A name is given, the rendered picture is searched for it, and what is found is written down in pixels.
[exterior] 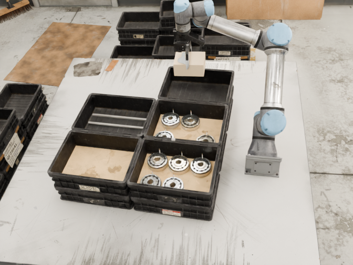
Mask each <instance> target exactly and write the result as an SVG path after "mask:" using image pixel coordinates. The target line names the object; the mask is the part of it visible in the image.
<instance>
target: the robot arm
mask: <svg viewBox="0 0 353 265"><path fill-rule="evenodd" d="M174 16H175V28H174V30H173V34H174V43H173V44H174V52H178V53H181V52H183V53H182V57H180V58H178V62H179V63H182V64H186V70H187V69H188V67H189V52H191V51H192V49H191V41H192V42H194V43H196V44H198V45H201V46H204V44H205V38H203V37H201V36H199V35H197V34H195V33H193V32H191V31H190V28H191V25H190V18H192V20H193V24H194V25H195V26H196V27H205V28H208V29H211V30H213V31H216V32H218V33H221V34H224V35H226V36H229V37H232V38H235V39H238V40H240V41H243V42H245V43H248V44H251V45H252V47H253V48H256V49H259V50H261V51H264V53H265V54H266V55H267V62H266V77H265V92H264V104H263V105H262V106H261V107H260V110H259V111H257V112H255V114H254V117H253V120H254V121H253V134H252V142H251V144H250V147H249V149H248V152H247V155H248V154H250V155H252V156H264V157H276V158H277V150H276V146H275V135H278V134H279V133H281V132H282V131H283V130H284V129H285V127H286V117H285V115H284V112H285V108H284V107H283V106H282V95H283V79H284V64H285V55H287V54H288V50H289V42H290V41H291V39H292V30H291V29H290V27H289V26H288V25H286V24H284V23H275V24H273V25H272V26H270V27H269V28H268V30H267V31H263V30H254V29H251V28H248V27H246V26H243V25H240V24H237V23H235V22H232V21H229V20H227V19H224V18H221V17H219V16H216V15H214V4H213V1H212V0H209V1H206V0H204V1H199V2H193V3H189V0H176V1H175V2H174Z"/></svg>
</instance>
